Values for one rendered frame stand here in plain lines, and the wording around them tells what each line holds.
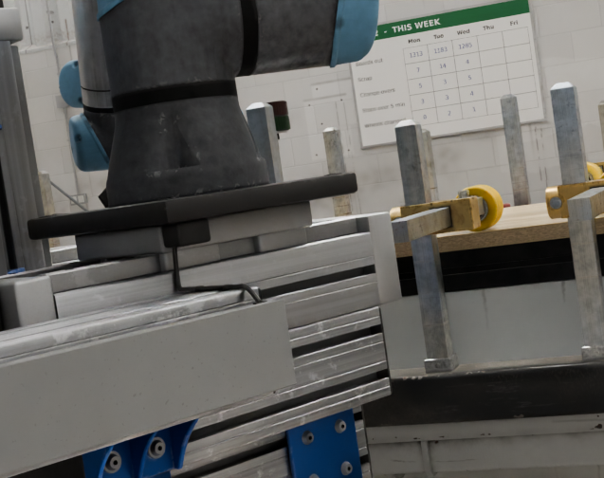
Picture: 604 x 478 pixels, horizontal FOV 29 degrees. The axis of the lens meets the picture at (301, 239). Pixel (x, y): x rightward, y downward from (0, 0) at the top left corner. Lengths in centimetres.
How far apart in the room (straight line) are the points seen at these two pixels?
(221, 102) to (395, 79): 817
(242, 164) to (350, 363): 23
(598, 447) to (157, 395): 117
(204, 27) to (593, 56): 805
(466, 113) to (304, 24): 804
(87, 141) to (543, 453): 89
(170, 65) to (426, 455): 108
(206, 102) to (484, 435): 103
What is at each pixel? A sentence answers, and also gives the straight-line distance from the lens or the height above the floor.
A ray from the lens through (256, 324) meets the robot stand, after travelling 91.
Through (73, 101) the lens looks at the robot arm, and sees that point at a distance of 186.
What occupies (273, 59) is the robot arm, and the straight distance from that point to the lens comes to 111.
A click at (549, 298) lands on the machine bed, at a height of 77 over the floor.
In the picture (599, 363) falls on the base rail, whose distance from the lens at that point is 185.
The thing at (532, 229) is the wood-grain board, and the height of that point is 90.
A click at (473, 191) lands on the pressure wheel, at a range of 210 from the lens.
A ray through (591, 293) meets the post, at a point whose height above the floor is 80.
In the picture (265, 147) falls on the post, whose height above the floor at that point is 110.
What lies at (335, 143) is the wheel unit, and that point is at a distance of 309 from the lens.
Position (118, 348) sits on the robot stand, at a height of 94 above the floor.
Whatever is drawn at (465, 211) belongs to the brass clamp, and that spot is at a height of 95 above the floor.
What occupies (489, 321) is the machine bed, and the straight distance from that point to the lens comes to 212.
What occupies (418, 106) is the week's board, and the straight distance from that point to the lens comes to 920.
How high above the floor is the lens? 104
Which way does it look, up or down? 3 degrees down
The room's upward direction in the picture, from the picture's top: 8 degrees counter-clockwise
